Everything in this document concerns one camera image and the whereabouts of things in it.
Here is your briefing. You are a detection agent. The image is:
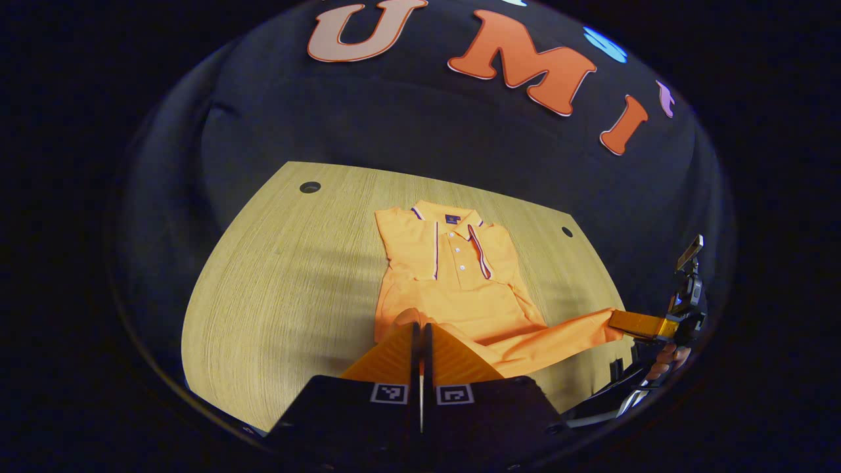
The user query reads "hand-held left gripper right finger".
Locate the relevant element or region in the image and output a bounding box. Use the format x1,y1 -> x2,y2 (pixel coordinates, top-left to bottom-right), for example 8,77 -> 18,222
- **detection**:
421,321 -> 574,455

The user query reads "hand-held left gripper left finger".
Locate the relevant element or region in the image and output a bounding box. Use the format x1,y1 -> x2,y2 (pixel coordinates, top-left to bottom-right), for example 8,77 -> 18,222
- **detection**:
261,321 -> 422,455

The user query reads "orange T-shirt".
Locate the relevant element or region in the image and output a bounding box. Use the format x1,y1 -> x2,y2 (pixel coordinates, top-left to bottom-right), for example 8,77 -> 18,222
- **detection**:
373,200 -> 626,382

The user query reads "black backdrop cloth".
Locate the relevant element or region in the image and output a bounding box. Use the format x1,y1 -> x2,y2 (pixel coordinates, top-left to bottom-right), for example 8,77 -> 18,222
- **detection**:
105,0 -> 738,395

